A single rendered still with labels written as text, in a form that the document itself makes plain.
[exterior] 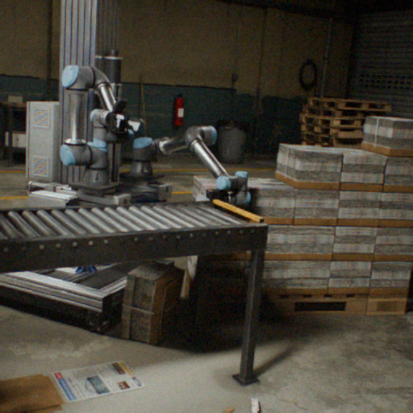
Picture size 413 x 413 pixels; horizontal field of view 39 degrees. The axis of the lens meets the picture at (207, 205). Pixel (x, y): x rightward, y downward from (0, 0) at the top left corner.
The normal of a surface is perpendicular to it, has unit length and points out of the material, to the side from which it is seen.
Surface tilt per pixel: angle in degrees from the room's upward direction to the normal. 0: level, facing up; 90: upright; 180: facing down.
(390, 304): 90
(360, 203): 90
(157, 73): 90
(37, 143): 90
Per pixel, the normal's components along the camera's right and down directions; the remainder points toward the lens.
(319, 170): 0.25, 0.22
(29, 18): 0.50, 0.22
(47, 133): -0.42, 0.15
